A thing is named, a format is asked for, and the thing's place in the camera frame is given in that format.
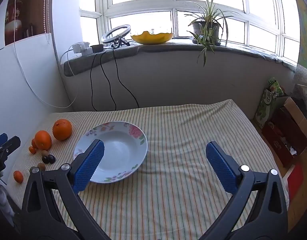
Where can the floral white plate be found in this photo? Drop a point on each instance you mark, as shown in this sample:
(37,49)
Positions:
(123,150)

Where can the patterned grey cloth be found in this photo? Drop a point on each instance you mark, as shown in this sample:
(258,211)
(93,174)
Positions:
(304,80)

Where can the white framed window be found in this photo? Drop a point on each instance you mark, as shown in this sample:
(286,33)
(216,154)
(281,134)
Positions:
(173,5)

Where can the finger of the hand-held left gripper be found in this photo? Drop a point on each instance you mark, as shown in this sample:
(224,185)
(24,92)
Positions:
(9,146)
(0,139)

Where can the large round orange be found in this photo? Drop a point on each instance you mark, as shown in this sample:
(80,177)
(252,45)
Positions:
(62,130)

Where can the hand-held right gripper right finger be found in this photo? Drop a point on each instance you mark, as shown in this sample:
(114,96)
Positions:
(221,167)

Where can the red flat object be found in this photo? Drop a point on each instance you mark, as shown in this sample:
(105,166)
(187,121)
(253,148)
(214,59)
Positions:
(296,177)

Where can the green printed bag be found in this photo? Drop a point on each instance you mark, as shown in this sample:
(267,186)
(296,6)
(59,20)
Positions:
(268,100)

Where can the red vase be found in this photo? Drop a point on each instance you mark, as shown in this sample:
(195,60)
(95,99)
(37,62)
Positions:
(14,25)

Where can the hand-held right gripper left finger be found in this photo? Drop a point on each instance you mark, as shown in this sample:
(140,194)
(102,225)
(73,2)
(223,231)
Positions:
(89,166)

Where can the white cabinet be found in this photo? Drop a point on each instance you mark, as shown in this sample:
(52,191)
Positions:
(23,80)

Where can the dark red box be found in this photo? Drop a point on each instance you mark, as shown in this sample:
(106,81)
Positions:
(281,137)

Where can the yellow bowl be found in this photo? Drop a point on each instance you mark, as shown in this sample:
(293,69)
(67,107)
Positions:
(151,38)

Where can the cardboard box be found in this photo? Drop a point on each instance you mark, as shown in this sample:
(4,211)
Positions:
(297,116)

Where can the person's left hand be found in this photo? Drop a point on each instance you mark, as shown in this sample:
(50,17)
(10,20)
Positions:
(1,200)

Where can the orange kumquat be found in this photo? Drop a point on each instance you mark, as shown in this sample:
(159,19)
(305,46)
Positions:
(18,176)
(32,150)

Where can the oval orange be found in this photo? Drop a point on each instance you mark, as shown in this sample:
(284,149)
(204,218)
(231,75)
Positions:
(43,140)

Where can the striped tablecloth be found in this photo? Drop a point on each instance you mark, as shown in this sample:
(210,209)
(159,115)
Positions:
(181,135)

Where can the dark books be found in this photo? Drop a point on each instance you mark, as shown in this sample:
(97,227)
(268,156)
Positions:
(28,31)

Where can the grey windowsill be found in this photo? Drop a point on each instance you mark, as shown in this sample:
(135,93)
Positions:
(168,48)

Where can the potted spider plant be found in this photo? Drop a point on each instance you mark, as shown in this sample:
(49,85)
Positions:
(204,27)

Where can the wall poster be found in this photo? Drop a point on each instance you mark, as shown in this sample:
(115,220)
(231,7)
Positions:
(306,30)

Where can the brown kiwi berry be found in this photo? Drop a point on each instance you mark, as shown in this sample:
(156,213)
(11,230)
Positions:
(41,166)
(45,152)

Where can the dark purple plum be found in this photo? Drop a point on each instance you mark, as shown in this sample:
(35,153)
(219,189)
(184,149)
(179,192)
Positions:
(45,159)
(52,158)

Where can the white power strip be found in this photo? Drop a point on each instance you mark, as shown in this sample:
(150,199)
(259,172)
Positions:
(82,48)

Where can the black power adapter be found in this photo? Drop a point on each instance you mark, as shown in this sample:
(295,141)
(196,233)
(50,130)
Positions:
(97,48)

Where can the small mandarin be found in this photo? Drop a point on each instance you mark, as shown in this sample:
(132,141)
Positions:
(33,143)

